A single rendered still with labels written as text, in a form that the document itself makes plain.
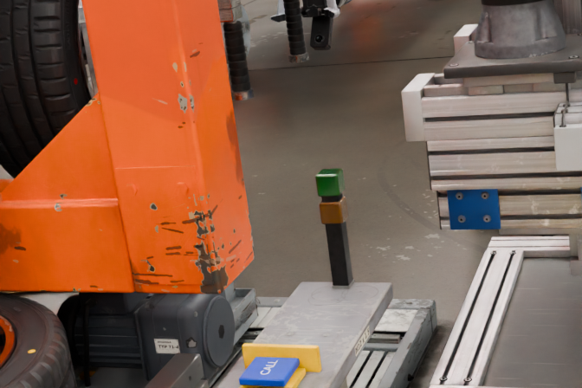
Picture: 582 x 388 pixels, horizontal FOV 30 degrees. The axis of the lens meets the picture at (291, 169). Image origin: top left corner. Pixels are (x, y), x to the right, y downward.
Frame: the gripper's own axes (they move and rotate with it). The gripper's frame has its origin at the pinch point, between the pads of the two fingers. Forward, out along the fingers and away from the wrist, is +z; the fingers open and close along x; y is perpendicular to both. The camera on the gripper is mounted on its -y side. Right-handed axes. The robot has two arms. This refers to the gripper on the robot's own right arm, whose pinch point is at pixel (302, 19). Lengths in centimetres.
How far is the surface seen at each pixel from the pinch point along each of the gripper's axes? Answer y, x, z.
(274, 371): -35, 24, 99
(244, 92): -6.6, 1.2, 41.2
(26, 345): -33, -17, 98
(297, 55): -6.7, 0.5, 7.5
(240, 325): -71, -22, 9
